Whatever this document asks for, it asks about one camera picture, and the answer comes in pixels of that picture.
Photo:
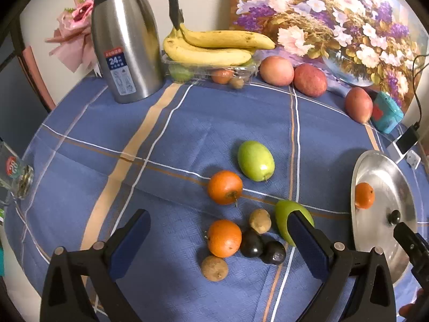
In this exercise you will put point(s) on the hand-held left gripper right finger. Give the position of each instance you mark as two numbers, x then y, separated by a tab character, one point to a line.
308	241

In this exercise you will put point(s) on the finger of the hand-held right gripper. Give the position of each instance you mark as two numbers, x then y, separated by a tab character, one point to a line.
414	245

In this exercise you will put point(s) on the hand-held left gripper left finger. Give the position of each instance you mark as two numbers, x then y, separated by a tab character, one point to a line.
134	238

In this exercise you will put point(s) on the small brown fruit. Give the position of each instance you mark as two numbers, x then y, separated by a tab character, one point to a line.
260	221
214	268

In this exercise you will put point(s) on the stainless steel basin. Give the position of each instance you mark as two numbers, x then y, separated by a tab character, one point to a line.
382	187

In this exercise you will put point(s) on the person's right hand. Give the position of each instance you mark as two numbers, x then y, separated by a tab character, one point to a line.
405	310

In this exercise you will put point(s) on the white plug adapter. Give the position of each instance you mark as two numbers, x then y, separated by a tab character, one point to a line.
413	159

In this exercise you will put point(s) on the white charging dock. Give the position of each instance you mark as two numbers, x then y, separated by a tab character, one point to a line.
400	156

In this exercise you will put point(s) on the orange with stem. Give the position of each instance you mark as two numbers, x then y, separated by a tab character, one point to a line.
224	187

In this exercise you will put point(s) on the blue plaid tablecloth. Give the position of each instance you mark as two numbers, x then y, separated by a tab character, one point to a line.
167	134

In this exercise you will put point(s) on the teal tin box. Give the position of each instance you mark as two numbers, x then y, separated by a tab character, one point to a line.
385	114

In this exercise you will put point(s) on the clear glass jar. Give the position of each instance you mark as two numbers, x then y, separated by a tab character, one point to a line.
15	174

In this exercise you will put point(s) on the red apple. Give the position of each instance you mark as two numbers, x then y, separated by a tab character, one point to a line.
358	105
310	80
276	71

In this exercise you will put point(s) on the small green fruit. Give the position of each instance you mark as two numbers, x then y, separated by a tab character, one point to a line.
181	73

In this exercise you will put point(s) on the tiny brown fruit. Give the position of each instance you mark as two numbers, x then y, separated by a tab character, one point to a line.
237	83

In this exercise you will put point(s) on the clear plastic tray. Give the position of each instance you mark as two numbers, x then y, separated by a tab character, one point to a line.
241	70

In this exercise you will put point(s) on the small orange fruit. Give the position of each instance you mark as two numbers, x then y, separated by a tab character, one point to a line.
222	76

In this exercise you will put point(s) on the stainless steel thermos jug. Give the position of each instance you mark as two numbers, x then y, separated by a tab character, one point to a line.
124	43

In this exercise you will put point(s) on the yellow banana bunch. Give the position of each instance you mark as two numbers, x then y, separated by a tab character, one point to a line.
201	53

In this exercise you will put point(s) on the pink flower bouquet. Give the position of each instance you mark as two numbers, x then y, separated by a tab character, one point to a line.
75	30

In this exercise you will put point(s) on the flower painting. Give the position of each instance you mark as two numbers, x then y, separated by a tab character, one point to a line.
335	20

